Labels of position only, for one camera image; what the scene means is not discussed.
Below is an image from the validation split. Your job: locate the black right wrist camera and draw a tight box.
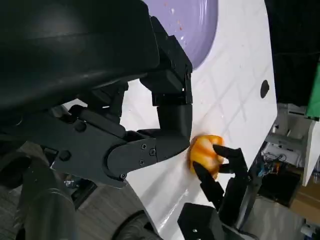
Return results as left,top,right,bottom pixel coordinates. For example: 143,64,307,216
176,202,227,240

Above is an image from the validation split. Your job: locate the black cloth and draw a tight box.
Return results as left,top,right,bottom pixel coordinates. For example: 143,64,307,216
263,0,320,108

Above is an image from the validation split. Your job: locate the green cloth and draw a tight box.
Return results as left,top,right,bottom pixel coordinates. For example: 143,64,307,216
305,72,320,121

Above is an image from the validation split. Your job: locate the white plastic case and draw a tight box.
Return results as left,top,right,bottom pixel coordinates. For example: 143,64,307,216
264,102,310,166

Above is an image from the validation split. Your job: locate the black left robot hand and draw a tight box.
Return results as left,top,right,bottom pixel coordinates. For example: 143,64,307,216
0,0,195,190

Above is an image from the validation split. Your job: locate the lilac plate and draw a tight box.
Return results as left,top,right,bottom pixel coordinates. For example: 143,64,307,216
142,0,221,72

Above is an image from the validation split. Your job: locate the white board panel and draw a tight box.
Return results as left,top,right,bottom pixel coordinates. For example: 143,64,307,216
301,119,320,187

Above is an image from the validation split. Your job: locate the black round table grommet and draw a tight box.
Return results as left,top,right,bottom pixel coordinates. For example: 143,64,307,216
259,79,270,99

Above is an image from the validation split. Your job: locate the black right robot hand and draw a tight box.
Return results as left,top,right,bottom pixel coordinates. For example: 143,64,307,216
191,143,256,231

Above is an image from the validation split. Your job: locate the brown cardboard box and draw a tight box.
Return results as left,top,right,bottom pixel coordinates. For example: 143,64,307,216
291,178,320,220

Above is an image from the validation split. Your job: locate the grey robot body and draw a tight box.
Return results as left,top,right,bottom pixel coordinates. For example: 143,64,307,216
0,139,156,240

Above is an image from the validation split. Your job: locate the orange toy bread roll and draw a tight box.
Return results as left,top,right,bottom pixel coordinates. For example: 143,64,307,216
187,134,226,181

